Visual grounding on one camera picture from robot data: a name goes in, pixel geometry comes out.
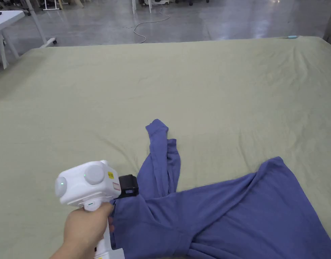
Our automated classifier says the person's left forearm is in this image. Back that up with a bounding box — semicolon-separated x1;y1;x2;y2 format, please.
45;238;86;259

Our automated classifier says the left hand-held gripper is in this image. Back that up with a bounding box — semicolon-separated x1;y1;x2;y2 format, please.
55;160;139;259

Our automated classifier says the white folding table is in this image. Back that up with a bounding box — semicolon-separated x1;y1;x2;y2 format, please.
0;10;26;76

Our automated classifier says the white stand with wheels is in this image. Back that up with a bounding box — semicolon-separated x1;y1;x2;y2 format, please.
27;0;58;49

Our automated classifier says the person's left hand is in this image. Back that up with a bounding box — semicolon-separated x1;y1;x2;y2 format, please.
63;203;115;253

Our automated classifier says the white cable on floor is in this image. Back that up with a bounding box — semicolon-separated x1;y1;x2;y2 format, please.
133;7;171;44

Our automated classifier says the dark blue shirt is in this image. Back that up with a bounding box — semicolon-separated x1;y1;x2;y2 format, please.
109;118;331;259

